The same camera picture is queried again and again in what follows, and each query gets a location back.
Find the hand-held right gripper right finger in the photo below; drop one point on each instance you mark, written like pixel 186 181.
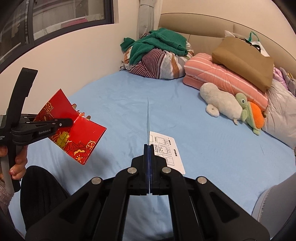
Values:
pixel 157 166

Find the grey white duvet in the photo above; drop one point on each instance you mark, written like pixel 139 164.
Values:
pixel 279 111

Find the brown paper bag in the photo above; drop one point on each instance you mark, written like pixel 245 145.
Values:
pixel 242 60

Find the person's left forearm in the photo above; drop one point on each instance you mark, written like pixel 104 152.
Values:
pixel 3 192

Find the white plush toy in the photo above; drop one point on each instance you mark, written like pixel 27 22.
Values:
pixel 222 99

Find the green turtle plush orange shell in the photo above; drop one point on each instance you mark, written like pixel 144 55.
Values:
pixel 256 115

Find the red gold pop-up card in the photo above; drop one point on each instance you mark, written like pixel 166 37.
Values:
pixel 85 134

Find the striped duvet bundle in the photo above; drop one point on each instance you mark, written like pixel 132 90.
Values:
pixel 159 64

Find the person's left leg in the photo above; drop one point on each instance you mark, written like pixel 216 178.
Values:
pixel 41 192

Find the grey round bin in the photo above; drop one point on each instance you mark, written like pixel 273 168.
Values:
pixel 277 204

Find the grey garment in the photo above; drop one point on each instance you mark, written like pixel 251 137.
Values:
pixel 290 81

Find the person's left hand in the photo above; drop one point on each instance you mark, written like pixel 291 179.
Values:
pixel 17 165

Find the dark framed window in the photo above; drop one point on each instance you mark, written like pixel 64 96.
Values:
pixel 69 14

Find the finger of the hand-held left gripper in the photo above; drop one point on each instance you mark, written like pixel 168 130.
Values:
pixel 46 122

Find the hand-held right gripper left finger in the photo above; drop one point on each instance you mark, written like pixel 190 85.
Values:
pixel 141 166

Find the white printed leaflet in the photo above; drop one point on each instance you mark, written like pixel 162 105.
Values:
pixel 166 150

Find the beige padded headboard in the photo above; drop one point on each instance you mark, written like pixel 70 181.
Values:
pixel 196 25

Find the pink striped folded quilt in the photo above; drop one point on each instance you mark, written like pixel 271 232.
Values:
pixel 208 69

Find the purple garment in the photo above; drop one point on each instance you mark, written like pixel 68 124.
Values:
pixel 278 76

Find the green knitted blanket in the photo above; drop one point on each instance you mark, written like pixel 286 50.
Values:
pixel 161 39

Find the grey curtain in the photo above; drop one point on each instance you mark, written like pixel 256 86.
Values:
pixel 148 18

